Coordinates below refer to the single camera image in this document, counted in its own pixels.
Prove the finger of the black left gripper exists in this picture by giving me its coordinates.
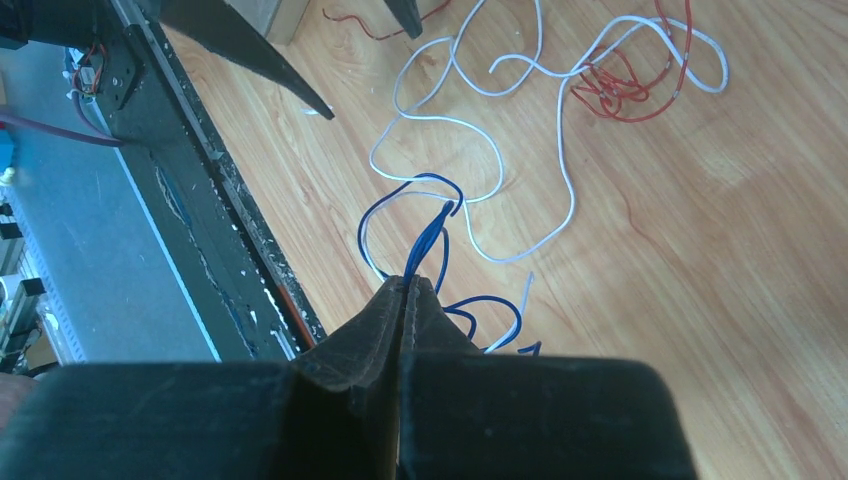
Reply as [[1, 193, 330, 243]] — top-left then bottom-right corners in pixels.
[[155, 0, 334, 120], [384, 0, 423, 39]]

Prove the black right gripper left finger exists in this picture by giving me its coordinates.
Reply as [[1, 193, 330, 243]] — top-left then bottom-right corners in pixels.
[[1, 276, 406, 479]]

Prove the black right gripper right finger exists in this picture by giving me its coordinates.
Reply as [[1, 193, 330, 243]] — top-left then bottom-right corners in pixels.
[[400, 277, 698, 479]]

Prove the white wire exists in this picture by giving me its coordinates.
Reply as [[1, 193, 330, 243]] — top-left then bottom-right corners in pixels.
[[368, 0, 730, 354]]

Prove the red wire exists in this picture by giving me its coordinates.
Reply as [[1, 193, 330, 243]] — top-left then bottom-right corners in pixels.
[[321, 0, 694, 124]]

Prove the wooden chessboard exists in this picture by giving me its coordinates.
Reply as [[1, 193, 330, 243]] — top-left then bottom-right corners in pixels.
[[228, 0, 310, 45]]

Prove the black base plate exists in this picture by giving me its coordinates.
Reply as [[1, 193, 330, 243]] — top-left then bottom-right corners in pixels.
[[62, 0, 327, 362]]

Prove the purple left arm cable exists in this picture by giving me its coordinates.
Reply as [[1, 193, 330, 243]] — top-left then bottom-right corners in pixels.
[[0, 92, 126, 148]]

